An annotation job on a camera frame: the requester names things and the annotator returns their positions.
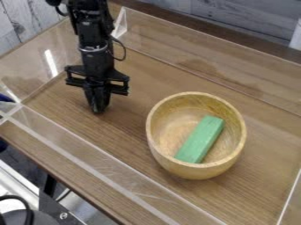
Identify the green rectangular block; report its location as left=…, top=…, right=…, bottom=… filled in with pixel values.
left=174, top=116, right=225, bottom=163

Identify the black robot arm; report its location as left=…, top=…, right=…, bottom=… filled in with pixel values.
left=44, top=0, right=130, bottom=113

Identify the clear acrylic table enclosure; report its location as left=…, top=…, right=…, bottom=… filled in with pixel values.
left=0, top=0, right=301, bottom=225

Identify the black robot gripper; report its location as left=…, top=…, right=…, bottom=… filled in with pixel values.
left=63, top=45, right=131, bottom=114

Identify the brown wooden bowl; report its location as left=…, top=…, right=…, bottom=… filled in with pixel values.
left=146, top=91, right=248, bottom=180

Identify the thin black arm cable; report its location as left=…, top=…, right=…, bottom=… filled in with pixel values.
left=107, top=34, right=127, bottom=62

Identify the black cable loop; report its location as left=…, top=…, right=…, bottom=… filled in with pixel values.
left=0, top=194, right=35, bottom=225

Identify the clear acrylic corner bracket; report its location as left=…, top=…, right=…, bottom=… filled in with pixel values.
left=111, top=7, right=127, bottom=39

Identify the black metal bracket with bolt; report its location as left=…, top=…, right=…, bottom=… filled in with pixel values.
left=39, top=192, right=87, bottom=225

